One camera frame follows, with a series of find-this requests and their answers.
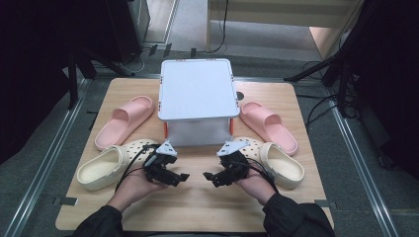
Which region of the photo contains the grey tape strip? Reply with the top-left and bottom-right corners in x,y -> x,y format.
313,198 -> 339,210
52,196 -> 79,207

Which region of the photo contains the light wooden furniture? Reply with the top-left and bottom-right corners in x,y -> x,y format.
206,0 -> 364,61

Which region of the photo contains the white shoe rack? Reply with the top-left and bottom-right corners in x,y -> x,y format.
157,58 -> 241,148

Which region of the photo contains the black metal stand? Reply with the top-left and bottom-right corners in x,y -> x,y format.
65,45 -> 134,111

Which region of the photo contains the metal floor rail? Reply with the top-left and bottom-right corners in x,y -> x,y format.
328,95 -> 400,237
2,78 -> 91,237

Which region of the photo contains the hanging black cable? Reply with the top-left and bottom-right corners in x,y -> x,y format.
209,0 -> 230,54

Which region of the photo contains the black tripod stand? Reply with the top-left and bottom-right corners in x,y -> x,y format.
284,0 -> 364,117

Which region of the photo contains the pink slipper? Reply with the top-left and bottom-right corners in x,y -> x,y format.
238,101 -> 299,157
94,95 -> 156,152

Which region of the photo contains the hand-held gripper black cable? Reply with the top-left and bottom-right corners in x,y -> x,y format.
245,157 -> 280,194
115,143 -> 161,193

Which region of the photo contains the black floor cable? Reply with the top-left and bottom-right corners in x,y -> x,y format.
303,93 -> 341,128

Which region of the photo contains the right hand-held gripper black cable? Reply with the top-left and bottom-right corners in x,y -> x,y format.
245,157 -> 280,194

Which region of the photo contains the cream clog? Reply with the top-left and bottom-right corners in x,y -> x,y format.
230,136 -> 306,191
75,138 -> 162,193

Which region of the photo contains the white floor cable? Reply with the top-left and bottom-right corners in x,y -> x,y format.
119,47 -> 152,75

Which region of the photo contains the person's left hand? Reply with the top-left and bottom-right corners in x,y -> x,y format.
116,166 -> 170,212

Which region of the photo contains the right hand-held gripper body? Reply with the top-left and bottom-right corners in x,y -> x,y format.
216,140 -> 252,186

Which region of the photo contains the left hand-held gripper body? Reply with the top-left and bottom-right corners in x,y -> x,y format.
142,140 -> 181,184

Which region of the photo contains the left hand-held gripper black cable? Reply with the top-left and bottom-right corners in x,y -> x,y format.
115,143 -> 161,193

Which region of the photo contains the person's right hand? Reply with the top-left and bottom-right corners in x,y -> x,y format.
232,169 -> 279,206

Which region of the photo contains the black cabinet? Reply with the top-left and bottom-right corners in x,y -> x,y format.
73,0 -> 151,65

